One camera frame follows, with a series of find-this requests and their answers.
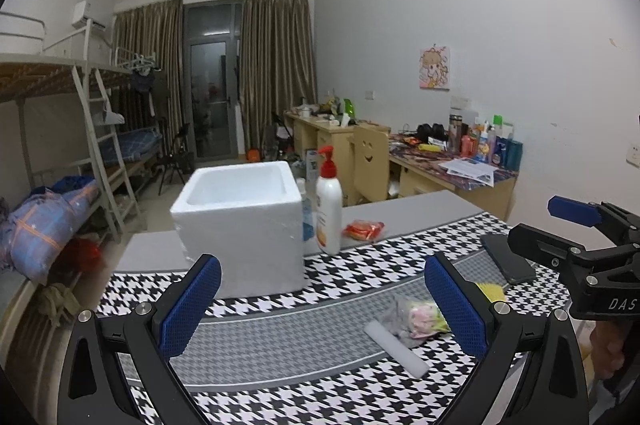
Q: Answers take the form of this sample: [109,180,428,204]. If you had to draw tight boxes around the yellow foam fruit net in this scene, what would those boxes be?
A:
[476,283,506,304]

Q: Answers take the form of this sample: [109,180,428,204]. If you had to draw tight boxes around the right hand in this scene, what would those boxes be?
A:
[590,321,631,381]

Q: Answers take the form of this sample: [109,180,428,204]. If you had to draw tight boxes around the wooden desk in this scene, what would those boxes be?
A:
[284,112,518,220]

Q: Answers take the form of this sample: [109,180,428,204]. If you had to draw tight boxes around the small clear spray bottle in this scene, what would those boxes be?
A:
[296,178,314,245]

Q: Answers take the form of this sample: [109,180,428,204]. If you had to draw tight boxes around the white styrofoam box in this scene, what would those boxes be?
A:
[170,161,306,298]

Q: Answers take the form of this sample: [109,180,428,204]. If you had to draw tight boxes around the right brown curtain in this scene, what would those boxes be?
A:
[239,0,318,149]

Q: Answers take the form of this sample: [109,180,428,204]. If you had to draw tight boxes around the orange bag on floor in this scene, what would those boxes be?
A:
[246,149,262,163]

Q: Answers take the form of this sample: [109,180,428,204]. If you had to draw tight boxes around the green tissue pack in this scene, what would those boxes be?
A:
[397,297,450,341]

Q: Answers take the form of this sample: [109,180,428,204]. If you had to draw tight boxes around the left brown curtain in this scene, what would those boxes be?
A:
[113,0,184,142]

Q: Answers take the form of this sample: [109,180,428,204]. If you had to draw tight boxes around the white lotion pump bottle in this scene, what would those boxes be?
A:
[316,146,343,255]

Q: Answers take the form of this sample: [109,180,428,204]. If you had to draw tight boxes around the cartoon girl poster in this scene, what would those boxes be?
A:
[419,45,450,90]

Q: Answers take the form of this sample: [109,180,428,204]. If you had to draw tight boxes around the blue toiletry bottle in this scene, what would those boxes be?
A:
[506,139,524,172]

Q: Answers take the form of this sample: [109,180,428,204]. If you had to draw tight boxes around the glass balcony door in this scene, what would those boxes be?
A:
[182,0,245,163]

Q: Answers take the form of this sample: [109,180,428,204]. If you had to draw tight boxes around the white air conditioner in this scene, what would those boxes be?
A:
[72,0,106,31]

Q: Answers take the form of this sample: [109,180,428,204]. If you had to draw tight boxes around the blue plaid quilt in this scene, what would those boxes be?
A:
[1,176,100,284]

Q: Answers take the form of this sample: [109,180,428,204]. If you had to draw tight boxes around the black smartphone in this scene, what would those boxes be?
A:
[480,234,536,285]

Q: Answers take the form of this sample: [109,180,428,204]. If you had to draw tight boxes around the brown curtain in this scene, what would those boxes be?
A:
[113,0,184,142]
[239,0,318,149]

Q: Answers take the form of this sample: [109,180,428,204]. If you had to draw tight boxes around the black folding chair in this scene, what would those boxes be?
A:
[155,123,191,196]

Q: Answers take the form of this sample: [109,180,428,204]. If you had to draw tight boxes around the white foam tube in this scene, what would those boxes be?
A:
[364,320,428,379]

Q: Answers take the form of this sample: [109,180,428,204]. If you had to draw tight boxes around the metal bunk bed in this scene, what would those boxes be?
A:
[1,11,163,241]

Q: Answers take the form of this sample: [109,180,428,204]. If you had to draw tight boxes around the houndstooth table cloth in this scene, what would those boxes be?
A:
[89,208,586,425]

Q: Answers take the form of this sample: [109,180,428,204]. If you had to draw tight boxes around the white papers on desk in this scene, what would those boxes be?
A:
[438,158,497,187]

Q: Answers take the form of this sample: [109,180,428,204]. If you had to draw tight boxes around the red snack packet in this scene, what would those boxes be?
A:
[342,219,385,242]

